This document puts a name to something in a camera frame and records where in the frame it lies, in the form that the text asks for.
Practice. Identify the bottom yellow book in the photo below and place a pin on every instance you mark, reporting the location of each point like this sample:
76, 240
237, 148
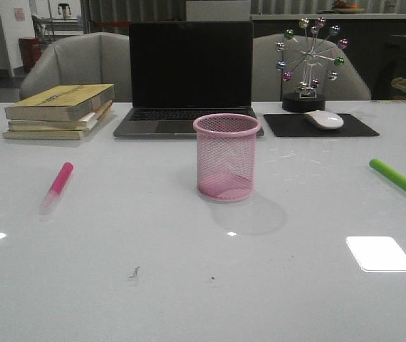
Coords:
46, 134

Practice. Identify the right grey armchair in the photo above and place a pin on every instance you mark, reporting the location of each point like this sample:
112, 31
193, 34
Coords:
342, 83

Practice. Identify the grey open laptop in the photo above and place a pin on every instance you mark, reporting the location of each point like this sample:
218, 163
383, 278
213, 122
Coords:
183, 70

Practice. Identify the pink highlighter pen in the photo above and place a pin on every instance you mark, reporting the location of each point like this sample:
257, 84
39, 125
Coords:
54, 192

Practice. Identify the middle cream book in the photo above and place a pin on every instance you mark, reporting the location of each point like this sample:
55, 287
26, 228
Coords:
87, 122

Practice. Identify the pink mesh pen holder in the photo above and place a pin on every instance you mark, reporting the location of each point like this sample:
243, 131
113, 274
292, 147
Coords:
226, 146

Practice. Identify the black mouse pad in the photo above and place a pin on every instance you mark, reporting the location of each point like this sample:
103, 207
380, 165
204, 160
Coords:
296, 126

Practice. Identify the fruit bowl on counter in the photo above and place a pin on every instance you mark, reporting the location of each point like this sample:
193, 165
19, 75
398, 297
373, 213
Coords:
344, 7

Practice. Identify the white computer mouse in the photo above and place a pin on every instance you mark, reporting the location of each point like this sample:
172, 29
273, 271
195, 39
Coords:
324, 119

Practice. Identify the ferris wheel desk toy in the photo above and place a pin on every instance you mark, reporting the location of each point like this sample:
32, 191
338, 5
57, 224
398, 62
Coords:
311, 54

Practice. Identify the red trash bin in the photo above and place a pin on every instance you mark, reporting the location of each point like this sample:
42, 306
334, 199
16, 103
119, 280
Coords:
30, 52

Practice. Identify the coloured sticker strip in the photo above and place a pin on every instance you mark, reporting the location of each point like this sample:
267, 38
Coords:
388, 101

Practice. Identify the yellow book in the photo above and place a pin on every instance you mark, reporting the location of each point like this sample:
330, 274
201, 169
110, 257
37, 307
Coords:
46, 134
61, 103

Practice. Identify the top yellow book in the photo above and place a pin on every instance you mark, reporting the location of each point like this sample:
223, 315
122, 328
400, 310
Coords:
61, 103

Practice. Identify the left grey armchair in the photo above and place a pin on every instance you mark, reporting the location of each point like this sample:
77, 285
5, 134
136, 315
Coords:
91, 58

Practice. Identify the grey armchair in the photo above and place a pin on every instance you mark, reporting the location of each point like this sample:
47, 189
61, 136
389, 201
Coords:
91, 58
342, 83

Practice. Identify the green highlighter pen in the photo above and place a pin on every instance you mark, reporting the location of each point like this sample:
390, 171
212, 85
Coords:
388, 172

